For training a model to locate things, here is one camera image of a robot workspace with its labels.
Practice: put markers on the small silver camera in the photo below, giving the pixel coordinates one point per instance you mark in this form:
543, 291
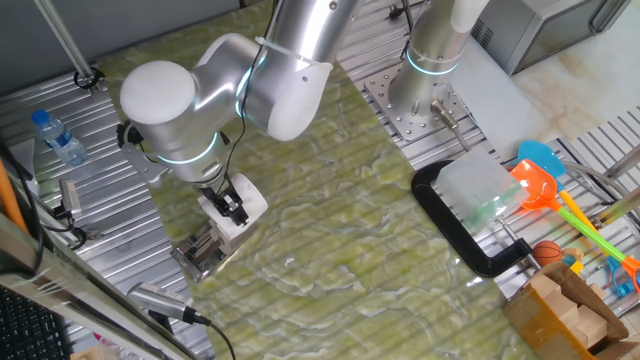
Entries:
69, 195

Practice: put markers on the beige marble pattern mat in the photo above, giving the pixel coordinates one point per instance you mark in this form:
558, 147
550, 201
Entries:
590, 85

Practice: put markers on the orange pole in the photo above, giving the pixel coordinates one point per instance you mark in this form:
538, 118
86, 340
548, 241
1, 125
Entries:
9, 200

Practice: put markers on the clear water bottle blue cap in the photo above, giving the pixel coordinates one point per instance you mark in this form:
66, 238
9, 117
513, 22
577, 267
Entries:
60, 140

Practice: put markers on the small toy basketball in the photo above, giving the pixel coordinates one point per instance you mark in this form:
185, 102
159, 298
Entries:
547, 253

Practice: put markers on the plain wooden block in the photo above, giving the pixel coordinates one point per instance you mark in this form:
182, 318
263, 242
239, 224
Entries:
562, 307
590, 325
545, 287

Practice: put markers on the silver tripod pole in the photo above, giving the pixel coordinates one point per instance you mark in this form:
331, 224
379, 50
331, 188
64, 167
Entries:
65, 40

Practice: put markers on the translucent plastic box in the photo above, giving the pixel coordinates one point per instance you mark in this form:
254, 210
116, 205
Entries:
475, 190

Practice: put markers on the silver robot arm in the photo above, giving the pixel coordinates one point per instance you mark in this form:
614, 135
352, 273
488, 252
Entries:
430, 45

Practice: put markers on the yellow toy block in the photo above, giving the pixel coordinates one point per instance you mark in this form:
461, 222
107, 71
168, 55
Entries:
577, 267

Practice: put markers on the silver metal bar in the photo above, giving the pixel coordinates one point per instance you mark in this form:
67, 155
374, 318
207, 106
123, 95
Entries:
622, 205
625, 162

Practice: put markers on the black power plug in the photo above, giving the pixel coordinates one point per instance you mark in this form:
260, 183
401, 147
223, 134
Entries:
395, 11

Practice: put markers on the brown cardboard box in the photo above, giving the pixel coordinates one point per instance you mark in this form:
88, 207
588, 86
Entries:
530, 320

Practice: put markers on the aluminium frame beam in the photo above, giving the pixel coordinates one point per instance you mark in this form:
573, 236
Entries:
60, 280

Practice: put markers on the black C-clamp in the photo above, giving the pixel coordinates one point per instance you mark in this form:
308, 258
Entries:
440, 215

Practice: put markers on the green marble pattern mat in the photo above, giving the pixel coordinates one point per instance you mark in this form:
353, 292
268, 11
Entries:
325, 225

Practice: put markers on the white toilet paper roll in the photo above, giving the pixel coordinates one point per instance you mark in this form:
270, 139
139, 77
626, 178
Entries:
252, 195

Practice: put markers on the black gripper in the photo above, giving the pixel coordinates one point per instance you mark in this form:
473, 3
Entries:
216, 192

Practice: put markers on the silver microwave oven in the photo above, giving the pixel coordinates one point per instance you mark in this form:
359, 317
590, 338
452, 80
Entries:
540, 30

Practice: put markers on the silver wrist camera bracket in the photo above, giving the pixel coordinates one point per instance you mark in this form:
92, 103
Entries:
147, 170

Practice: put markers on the shiny metal toilet paper holder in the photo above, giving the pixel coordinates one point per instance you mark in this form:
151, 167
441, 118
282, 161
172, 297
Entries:
192, 255

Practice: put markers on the grey metal clamp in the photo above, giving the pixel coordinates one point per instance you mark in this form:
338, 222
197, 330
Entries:
92, 233

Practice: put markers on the blue plastic toy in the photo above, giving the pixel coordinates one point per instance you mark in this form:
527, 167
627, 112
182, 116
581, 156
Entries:
622, 289

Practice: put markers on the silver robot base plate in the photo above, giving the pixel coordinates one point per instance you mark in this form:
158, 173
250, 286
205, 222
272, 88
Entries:
400, 120

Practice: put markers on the black keyboard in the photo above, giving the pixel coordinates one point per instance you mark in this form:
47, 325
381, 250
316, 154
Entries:
30, 330

